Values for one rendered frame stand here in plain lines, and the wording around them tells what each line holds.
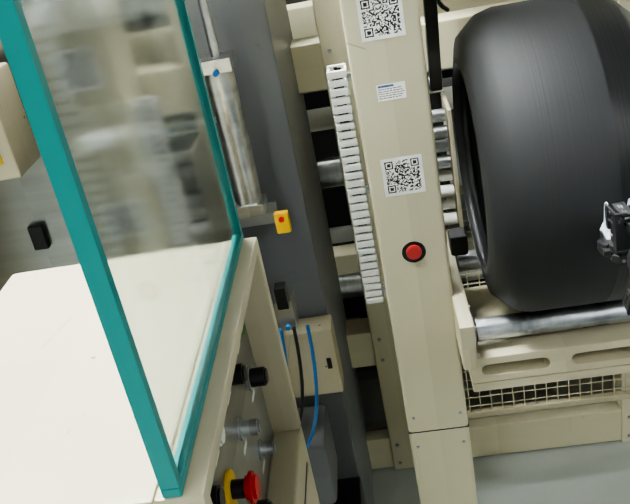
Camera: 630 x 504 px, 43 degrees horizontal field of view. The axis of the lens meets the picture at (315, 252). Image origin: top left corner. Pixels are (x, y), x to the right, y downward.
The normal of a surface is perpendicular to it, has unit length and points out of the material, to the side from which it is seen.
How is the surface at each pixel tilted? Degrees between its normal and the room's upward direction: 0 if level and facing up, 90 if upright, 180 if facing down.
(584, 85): 47
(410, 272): 90
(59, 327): 0
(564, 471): 0
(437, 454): 90
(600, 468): 0
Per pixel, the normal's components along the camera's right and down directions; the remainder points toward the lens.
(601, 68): -0.14, -0.32
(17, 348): -0.18, -0.87
